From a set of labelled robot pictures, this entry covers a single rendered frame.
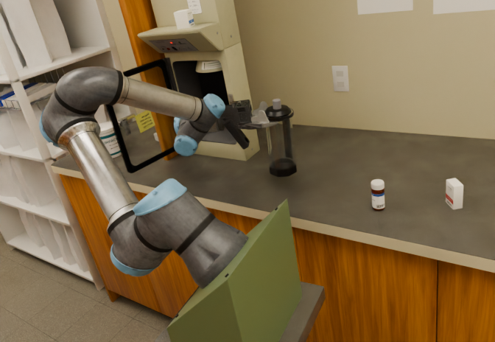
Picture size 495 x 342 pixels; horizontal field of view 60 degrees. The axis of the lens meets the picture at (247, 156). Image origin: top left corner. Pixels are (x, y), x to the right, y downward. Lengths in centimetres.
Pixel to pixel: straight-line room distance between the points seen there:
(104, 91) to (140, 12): 75
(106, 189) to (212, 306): 42
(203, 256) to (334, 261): 64
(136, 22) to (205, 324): 128
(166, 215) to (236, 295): 24
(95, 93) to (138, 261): 43
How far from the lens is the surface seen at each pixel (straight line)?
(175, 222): 92
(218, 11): 163
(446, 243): 127
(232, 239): 93
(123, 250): 105
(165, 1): 178
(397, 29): 180
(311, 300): 110
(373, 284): 146
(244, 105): 146
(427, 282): 138
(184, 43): 167
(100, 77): 116
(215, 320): 86
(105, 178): 111
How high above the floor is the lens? 171
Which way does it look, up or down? 25 degrees down
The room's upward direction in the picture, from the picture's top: 11 degrees counter-clockwise
